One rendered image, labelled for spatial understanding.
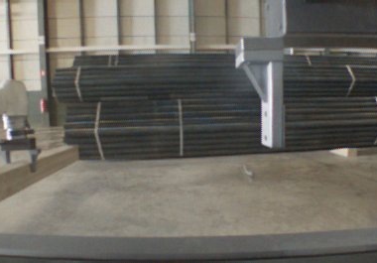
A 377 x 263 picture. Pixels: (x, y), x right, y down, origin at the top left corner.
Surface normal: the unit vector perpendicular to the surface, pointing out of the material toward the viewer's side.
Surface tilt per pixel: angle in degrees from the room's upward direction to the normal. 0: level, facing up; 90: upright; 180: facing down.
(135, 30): 90
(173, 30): 90
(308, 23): 90
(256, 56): 90
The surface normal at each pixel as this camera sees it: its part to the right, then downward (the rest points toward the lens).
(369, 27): -0.02, 0.09
